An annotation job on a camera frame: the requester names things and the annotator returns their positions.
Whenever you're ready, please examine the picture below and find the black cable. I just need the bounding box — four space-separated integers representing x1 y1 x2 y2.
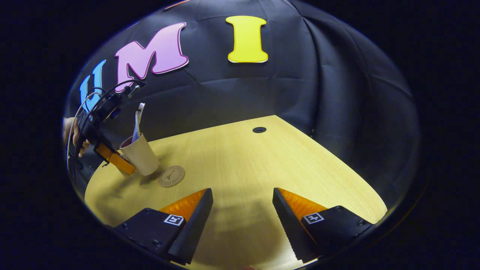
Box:
85 79 145 113

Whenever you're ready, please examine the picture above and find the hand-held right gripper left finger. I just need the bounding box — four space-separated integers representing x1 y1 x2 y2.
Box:
114 187 213 265

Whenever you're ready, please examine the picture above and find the round cork coaster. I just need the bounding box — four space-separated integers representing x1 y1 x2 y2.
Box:
157 165 186 188

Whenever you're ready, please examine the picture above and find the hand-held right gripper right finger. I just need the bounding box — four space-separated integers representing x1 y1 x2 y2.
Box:
273 187 375 263

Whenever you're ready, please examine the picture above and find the white toothpaste tube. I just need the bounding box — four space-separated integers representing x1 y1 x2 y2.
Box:
131 112 141 143

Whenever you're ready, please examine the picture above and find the wooden desktop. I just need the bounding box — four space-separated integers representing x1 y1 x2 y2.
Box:
84 115 387 270

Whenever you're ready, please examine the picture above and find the beige cup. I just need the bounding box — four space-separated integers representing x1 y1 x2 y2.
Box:
119 134 160 177

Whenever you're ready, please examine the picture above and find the white toothbrush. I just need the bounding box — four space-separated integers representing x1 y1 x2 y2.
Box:
135 103 146 139

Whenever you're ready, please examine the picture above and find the black backdrop cloth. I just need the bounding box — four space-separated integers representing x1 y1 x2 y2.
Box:
64 0 420 210

